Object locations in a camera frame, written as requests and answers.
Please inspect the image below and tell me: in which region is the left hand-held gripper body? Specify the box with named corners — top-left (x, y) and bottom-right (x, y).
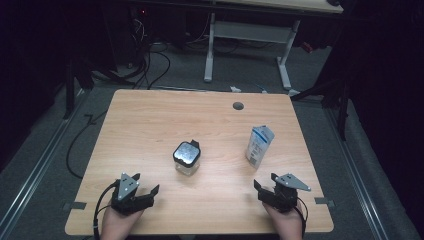
top-left (110, 172), bottom-right (155, 215)

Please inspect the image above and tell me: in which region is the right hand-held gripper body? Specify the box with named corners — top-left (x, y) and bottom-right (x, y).
top-left (258, 173), bottom-right (312, 213)

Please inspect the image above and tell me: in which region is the white plastic bag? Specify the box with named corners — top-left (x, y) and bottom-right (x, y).
top-left (245, 125), bottom-right (276, 170)

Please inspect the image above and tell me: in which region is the glass jar with black lid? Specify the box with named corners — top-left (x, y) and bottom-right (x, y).
top-left (172, 139), bottom-right (202, 177)

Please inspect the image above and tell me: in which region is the person's right hand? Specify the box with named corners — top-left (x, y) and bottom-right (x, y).
top-left (263, 202), bottom-right (304, 240)

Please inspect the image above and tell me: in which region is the person's left hand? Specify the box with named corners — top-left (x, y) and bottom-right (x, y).
top-left (99, 203), bottom-right (144, 240)

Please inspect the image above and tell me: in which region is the grey tape strip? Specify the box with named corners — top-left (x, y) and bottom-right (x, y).
top-left (314, 196), bottom-right (336, 206)
top-left (62, 201), bottom-right (87, 211)

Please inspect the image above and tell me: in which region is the black metal stand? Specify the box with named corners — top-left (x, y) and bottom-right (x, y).
top-left (62, 59), bottom-right (95, 120)
top-left (289, 75), bottom-right (352, 142)

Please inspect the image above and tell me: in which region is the right hand-held gripper cable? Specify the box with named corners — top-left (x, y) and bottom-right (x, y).
top-left (295, 195), bottom-right (310, 238)

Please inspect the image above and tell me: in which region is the hand-held gripper cable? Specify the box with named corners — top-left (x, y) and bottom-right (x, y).
top-left (92, 181), bottom-right (120, 240)
top-left (295, 195), bottom-right (310, 238)

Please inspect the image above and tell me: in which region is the left hand-held gripper cable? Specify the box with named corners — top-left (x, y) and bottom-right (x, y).
top-left (92, 181), bottom-right (120, 240)

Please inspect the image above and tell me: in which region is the black floor cable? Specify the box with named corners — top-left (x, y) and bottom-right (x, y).
top-left (65, 109), bottom-right (108, 180)

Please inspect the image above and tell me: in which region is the metal floor rail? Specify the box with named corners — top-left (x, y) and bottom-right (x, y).
top-left (0, 89), bottom-right (92, 232)
top-left (323, 105), bottom-right (392, 240)

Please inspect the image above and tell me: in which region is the black cable bundle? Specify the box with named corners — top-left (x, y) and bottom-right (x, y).
top-left (131, 14), bottom-right (172, 90)

